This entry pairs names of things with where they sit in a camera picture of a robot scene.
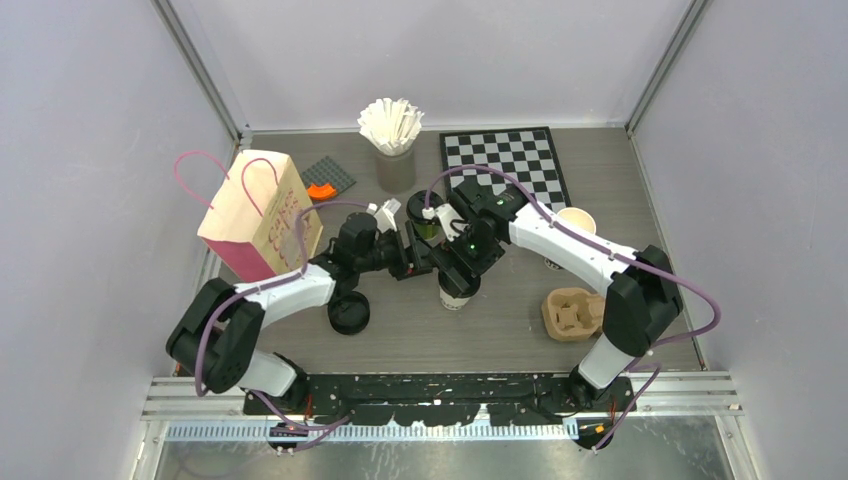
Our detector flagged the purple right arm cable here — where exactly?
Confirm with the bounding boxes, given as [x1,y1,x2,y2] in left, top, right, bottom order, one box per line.
[423,164,722,452]

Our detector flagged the orange plastic piece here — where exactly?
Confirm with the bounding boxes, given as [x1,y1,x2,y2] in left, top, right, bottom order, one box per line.
[306,183,339,202]

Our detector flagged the stack of black lids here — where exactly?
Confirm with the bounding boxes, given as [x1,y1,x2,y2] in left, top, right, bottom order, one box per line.
[327,291,370,336]

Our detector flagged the grey straw holder cup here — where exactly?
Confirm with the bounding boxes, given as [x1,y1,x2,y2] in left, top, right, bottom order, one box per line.
[375,149,416,193]

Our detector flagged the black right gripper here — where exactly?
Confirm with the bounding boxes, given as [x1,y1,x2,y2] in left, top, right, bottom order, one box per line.
[429,220,506,297]

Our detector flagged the aluminium frame rail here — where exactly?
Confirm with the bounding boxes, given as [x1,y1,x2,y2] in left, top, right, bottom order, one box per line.
[141,372,745,442]

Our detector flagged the green paper cup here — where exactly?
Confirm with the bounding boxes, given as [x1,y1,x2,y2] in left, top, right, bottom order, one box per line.
[413,222,440,241]

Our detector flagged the black coffee cup lid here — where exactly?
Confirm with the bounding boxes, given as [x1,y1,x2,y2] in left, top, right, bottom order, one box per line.
[406,190,444,225]

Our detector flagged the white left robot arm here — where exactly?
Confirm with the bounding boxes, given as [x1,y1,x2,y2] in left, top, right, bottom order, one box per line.
[166,212,434,414]

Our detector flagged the grey lego baseplate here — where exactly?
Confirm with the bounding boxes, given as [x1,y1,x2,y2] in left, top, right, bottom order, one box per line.
[300,156,356,197]

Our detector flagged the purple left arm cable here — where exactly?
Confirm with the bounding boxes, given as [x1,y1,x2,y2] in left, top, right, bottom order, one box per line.
[193,201,372,452]

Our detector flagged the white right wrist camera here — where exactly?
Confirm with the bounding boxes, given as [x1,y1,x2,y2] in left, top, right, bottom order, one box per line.
[422,203,468,242]

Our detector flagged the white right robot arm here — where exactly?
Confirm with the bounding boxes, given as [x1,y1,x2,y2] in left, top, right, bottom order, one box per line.
[422,178,683,411]

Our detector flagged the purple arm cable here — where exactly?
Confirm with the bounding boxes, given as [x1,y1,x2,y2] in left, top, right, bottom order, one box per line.
[423,164,722,452]
[193,201,372,452]

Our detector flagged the white paper cup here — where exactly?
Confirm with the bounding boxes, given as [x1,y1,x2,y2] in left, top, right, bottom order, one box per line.
[439,290,470,311]

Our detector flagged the paper gift bag pink handles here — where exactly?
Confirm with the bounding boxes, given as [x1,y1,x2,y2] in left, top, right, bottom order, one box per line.
[189,149,323,283]

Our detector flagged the stack of paper cups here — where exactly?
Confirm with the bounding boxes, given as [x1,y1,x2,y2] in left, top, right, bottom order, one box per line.
[557,207,597,234]

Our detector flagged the white wrapped straws bundle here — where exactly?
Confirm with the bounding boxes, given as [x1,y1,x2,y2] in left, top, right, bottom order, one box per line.
[357,98,425,157]

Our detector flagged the brown pulp cup carrier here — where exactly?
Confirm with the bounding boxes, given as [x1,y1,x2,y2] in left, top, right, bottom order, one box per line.
[541,287,605,342]

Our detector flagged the black white chessboard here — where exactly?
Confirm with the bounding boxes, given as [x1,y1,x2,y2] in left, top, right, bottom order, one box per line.
[439,126,572,212]

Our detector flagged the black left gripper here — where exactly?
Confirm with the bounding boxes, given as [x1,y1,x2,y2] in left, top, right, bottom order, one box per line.
[356,221,435,281]

